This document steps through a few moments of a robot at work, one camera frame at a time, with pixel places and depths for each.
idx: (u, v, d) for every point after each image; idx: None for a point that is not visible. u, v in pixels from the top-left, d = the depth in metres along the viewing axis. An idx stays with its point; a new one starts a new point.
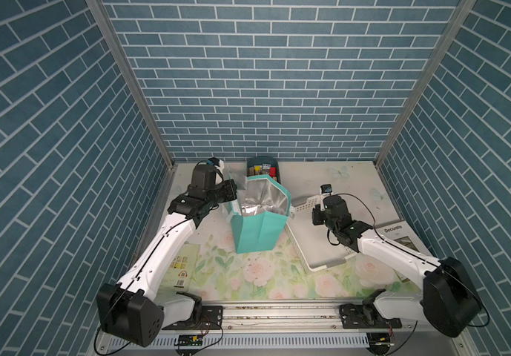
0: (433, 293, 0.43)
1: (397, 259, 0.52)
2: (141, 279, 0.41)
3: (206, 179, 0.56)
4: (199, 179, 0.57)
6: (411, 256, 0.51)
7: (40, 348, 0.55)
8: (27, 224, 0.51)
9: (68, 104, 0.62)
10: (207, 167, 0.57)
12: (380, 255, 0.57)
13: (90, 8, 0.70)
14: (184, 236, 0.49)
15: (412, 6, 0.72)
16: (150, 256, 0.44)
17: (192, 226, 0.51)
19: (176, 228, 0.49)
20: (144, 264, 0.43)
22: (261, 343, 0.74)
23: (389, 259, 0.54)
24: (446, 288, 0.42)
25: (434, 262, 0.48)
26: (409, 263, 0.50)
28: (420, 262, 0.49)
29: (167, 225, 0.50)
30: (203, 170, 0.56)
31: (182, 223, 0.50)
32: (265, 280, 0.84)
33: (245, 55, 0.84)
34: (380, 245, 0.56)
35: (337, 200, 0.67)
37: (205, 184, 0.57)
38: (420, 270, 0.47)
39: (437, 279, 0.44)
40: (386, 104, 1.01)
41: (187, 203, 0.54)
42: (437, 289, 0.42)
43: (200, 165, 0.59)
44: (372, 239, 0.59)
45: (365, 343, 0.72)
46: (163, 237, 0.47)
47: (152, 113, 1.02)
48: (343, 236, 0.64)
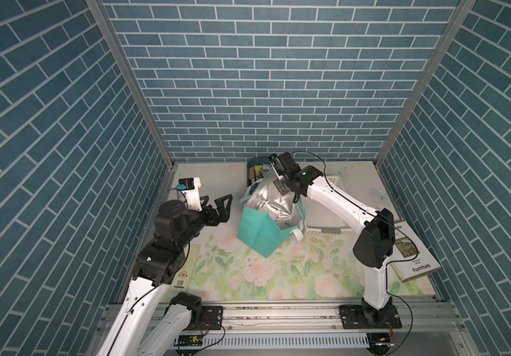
0: (368, 239, 0.51)
1: (342, 209, 0.56)
2: None
3: (170, 228, 0.46)
4: (162, 228, 0.47)
6: (355, 206, 0.55)
7: (40, 348, 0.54)
8: (27, 225, 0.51)
9: (69, 104, 0.62)
10: (171, 211, 0.46)
12: (327, 202, 0.60)
13: (90, 8, 0.70)
14: (154, 302, 0.44)
15: (412, 6, 0.72)
16: (113, 342, 0.39)
17: (162, 288, 0.44)
19: (142, 301, 0.42)
20: (108, 353, 0.38)
22: (261, 344, 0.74)
23: (334, 206, 0.58)
24: (378, 235, 0.49)
25: (372, 213, 0.54)
26: (352, 212, 0.54)
28: (362, 212, 0.54)
29: (131, 295, 0.43)
30: (167, 219, 0.45)
31: (147, 294, 0.43)
32: (265, 280, 0.84)
33: (245, 56, 0.84)
34: (328, 193, 0.58)
35: (283, 154, 0.66)
37: (173, 232, 0.47)
38: (360, 219, 0.53)
39: (372, 227, 0.51)
40: (386, 104, 1.01)
41: (156, 258, 0.46)
42: (371, 236, 0.49)
43: (165, 209, 0.47)
44: (322, 187, 0.60)
45: (365, 343, 0.72)
46: (127, 316, 0.41)
47: (152, 113, 1.02)
48: (293, 182, 0.65)
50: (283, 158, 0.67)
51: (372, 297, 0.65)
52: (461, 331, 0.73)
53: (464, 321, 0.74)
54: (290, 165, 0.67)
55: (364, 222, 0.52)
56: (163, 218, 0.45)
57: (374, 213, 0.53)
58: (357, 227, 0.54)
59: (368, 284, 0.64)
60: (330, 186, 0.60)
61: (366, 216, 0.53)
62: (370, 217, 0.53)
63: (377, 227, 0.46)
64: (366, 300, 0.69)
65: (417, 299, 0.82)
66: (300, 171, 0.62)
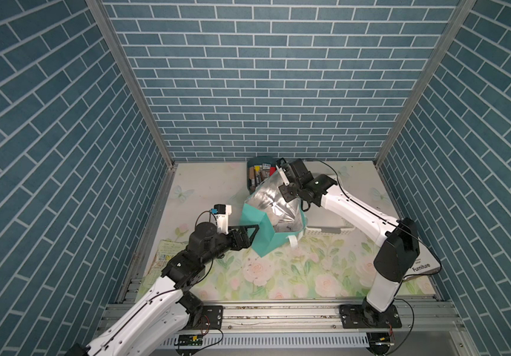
0: (390, 251, 0.47)
1: (361, 219, 0.53)
2: (108, 349, 0.41)
3: (199, 249, 0.54)
4: (194, 245, 0.55)
6: (374, 216, 0.52)
7: (41, 348, 0.55)
8: (27, 224, 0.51)
9: (68, 104, 0.62)
10: (205, 233, 0.55)
12: (343, 212, 0.57)
13: (89, 8, 0.70)
14: (170, 304, 0.51)
15: (412, 6, 0.72)
16: (127, 322, 0.45)
17: (179, 294, 0.51)
19: (161, 297, 0.49)
20: (119, 331, 0.44)
22: (261, 343, 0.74)
23: (351, 216, 0.55)
24: (400, 246, 0.46)
25: (394, 222, 0.50)
26: (371, 222, 0.51)
28: (382, 222, 0.51)
29: (155, 287, 0.51)
30: (201, 241, 0.53)
31: (168, 292, 0.50)
32: (265, 280, 0.84)
33: (245, 55, 0.84)
34: (344, 203, 0.56)
35: (294, 160, 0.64)
37: (202, 250, 0.55)
38: (381, 230, 0.49)
39: (394, 239, 0.47)
40: (386, 104, 1.01)
41: (182, 267, 0.55)
42: (394, 248, 0.46)
43: (201, 229, 0.56)
44: (337, 196, 0.57)
45: (365, 343, 0.72)
46: (145, 305, 0.48)
47: (152, 113, 1.02)
48: (305, 191, 0.62)
50: (294, 165, 0.64)
51: (380, 302, 0.63)
52: (461, 331, 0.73)
53: (464, 321, 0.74)
54: (302, 171, 0.64)
55: (386, 233, 0.48)
56: (199, 239, 0.53)
57: (395, 223, 0.50)
58: (376, 237, 0.51)
59: (376, 289, 0.62)
60: (345, 196, 0.57)
61: (386, 228, 0.49)
62: (391, 228, 0.49)
63: (399, 237, 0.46)
64: (367, 300, 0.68)
65: (417, 299, 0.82)
66: (314, 179, 0.66)
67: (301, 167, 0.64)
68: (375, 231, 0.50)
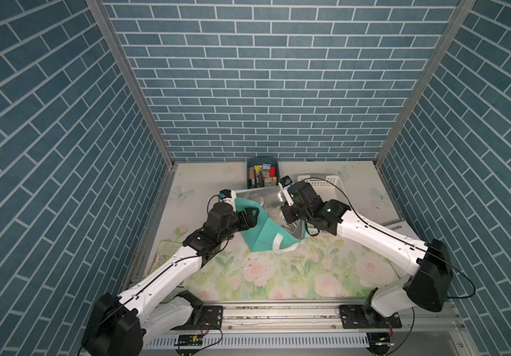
0: (425, 281, 0.43)
1: (385, 247, 0.49)
2: (139, 298, 0.43)
3: (218, 222, 0.59)
4: (213, 220, 0.60)
6: (400, 242, 0.48)
7: (41, 348, 0.55)
8: (27, 224, 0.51)
9: (68, 104, 0.62)
10: (222, 207, 0.61)
12: (362, 239, 0.53)
13: (89, 8, 0.70)
14: (190, 271, 0.53)
15: (412, 6, 0.72)
16: (153, 279, 0.47)
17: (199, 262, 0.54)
19: (185, 261, 0.52)
20: (147, 285, 0.45)
22: (260, 343, 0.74)
23: (372, 242, 0.51)
24: (437, 274, 0.42)
25: (422, 248, 0.46)
26: (398, 250, 0.47)
28: (410, 248, 0.46)
29: (178, 254, 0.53)
30: (219, 212, 0.59)
31: (191, 257, 0.53)
32: (265, 280, 0.84)
33: (245, 56, 0.84)
34: (363, 229, 0.52)
35: (302, 187, 0.60)
37: (219, 225, 0.59)
38: (411, 258, 0.45)
39: (429, 268, 0.43)
40: (386, 104, 1.01)
41: (202, 240, 0.58)
42: (430, 277, 0.41)
43: (219, 205, 0.61)
44: (355, 223, 0.53)
45: (365, 343, 0.72)
46: (170, 267, 0.50)
47: (152, 113, 1.02)
48: (319, 220, 0.58)
50: (303, 190, 0.59)
51: (387, 308, 0.61)
52: (461, 331, 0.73)
53: (464, 321, 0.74)
54: (312, 198, 0.59)
55: (417, 262, 0.44)
56: (217, 212, 0.59)
57: (424, 248, 0.46)
58: (406, 265, 0.47)
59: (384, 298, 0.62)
60: (363, 221, 0.53)
61: (416, 254, 0.45)
62: (421, 254, 0.45)
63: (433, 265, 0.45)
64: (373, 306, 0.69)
65: None
66: (325, 206, 0.62)
67: (310, 193, 0.59)
68: (406, 259, 0.46)
